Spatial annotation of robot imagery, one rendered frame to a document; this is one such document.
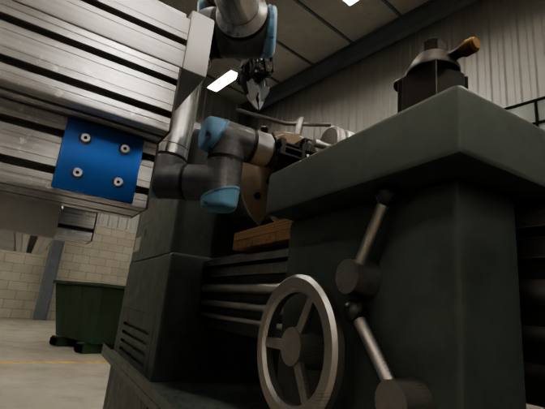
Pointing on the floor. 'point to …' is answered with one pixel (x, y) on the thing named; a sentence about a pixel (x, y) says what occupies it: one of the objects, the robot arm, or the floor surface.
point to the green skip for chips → (87, 315)
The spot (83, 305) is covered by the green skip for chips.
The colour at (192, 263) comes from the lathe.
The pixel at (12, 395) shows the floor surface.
